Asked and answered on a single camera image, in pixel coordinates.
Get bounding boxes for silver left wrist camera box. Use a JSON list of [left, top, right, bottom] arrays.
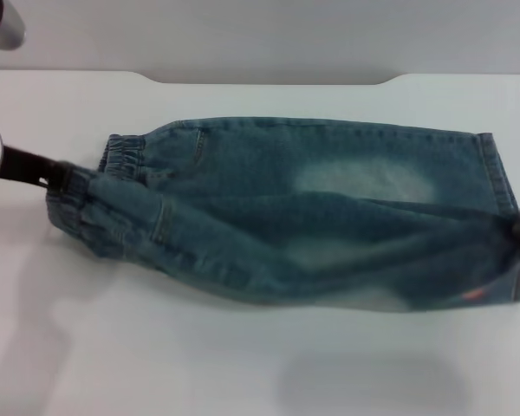
[[0, 0, 28, 51]]

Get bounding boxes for blue denim shorts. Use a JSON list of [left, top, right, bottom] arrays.
[[45, 115, 520, 315]]

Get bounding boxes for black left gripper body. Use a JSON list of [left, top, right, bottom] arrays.
[[0, 144, 61, 191]]

